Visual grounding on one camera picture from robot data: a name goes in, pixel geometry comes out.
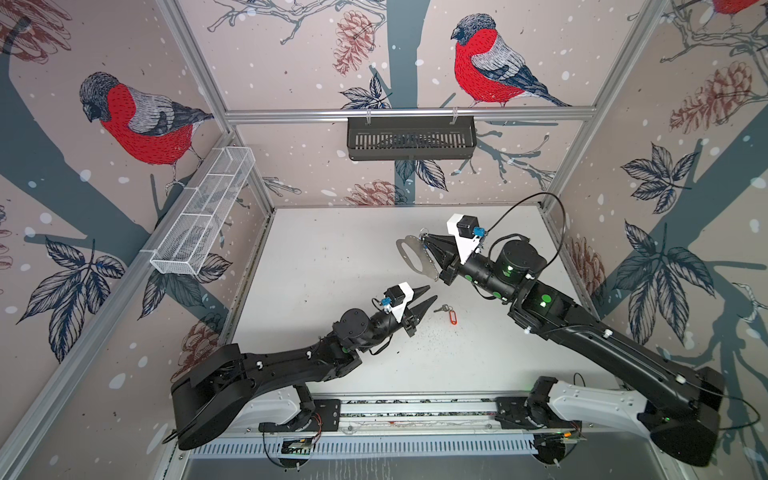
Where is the silver metal carabiner keyring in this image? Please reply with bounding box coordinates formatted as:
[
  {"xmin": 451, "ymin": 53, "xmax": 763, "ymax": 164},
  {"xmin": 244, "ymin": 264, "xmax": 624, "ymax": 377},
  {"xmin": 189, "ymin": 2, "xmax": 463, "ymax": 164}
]
[{"xmin": 395, "ymin": 229, "xmax": 439, "ymax": 282}]

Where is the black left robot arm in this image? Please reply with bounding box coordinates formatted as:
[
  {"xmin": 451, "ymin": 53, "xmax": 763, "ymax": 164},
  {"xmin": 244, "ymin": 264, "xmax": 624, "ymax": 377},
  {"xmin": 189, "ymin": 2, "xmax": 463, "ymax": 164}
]
[{"xmin": 163, "ymin": 283, "xmax": 438, "ymax": 451}]

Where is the horizontal aluminium frame bar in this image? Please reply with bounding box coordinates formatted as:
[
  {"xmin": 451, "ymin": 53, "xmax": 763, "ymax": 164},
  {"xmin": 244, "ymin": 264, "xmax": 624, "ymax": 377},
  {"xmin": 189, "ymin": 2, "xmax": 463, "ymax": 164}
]
[{"xmin": 224, "ymin": 106, "xmax": 597, "ymax": 125}]

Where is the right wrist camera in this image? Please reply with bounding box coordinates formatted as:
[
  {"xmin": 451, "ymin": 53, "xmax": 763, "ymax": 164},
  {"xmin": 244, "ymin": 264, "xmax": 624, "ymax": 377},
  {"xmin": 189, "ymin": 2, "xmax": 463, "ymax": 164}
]
[{"xmin": 446, "ymin": 214, "xmax": 486, "ymax": 265}]

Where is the black hanging wire basket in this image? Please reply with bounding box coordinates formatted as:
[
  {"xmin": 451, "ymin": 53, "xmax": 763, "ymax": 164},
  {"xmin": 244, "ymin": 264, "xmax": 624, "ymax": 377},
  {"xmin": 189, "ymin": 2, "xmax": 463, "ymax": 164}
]
[{"xmin": 347, "ymin": 116, "xmax": 477, "ymax": 161}]

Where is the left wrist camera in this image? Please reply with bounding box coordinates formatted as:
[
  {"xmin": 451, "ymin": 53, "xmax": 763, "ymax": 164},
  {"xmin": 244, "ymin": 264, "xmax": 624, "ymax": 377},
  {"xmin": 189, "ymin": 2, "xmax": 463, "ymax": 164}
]
[{"xmin": 374, "ymin": 282, "xmax": 414, "ymax": 323}]

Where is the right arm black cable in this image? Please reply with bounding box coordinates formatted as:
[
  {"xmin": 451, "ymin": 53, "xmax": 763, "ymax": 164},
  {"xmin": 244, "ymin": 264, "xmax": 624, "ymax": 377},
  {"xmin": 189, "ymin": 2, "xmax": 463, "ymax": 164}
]
[{"xmin": 482, "ymin": 191, "xmax": 567, "ymax": 265}]

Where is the white mesh wire shelf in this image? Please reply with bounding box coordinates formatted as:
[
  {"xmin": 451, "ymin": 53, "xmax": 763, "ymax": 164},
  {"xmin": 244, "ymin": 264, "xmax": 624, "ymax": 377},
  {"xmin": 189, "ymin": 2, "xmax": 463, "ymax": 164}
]
[{"xmin": 150, "ymin": 146, "xmax": 255, "ymax": 275}]

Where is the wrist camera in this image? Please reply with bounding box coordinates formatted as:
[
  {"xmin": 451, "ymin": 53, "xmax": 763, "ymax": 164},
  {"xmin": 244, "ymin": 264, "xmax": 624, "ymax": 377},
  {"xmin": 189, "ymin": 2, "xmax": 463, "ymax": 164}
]
[
  {"xmin": 374, "ymin": 282, "xmax": 414, "ymax": 323},
  {"xmin": 446, "ymin": 214, "xmax": 486, "ymax": 265}
]

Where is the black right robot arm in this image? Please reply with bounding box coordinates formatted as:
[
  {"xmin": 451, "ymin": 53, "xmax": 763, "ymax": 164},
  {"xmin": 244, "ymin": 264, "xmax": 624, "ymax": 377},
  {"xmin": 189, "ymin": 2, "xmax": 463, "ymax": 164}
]
[{"xmin": 422, "ymin": 234, "xmax": 724, "ymax": 467}]

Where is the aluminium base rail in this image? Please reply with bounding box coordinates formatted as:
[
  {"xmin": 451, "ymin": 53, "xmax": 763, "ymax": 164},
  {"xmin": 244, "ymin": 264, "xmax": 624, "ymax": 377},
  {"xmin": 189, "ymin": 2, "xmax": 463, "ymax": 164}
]
[{"xmin": 191, "ymin": 397, "xmax": 634, "ymax": 468}]

